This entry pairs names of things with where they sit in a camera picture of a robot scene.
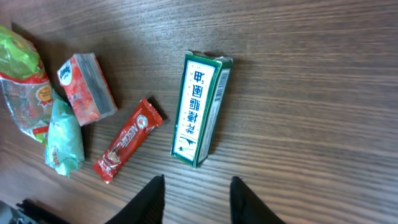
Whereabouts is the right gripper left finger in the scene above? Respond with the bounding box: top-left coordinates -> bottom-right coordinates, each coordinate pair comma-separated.
106,175 -> 165,224

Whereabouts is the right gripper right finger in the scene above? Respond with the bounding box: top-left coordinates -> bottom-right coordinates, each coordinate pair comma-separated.
229,176 -> 285,224

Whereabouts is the red Nescafe stick sachet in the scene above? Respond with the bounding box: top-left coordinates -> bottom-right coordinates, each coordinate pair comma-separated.
93,98 -> 163,183

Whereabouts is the mint green pack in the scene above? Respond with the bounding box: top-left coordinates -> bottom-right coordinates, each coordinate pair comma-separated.
44,91 -> 85,177

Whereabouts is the green white carton box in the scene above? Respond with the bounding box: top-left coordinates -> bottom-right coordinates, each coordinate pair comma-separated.
170,50 -> 233,169

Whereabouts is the red tissue pack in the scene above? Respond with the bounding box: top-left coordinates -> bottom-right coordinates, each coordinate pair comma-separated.
57,53 -> 118,126

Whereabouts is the green snack bag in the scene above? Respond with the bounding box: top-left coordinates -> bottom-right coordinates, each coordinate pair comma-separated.
1,26 -> 53,144

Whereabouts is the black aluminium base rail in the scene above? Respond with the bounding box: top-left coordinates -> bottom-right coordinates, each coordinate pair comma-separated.
1,199 -> 69,224

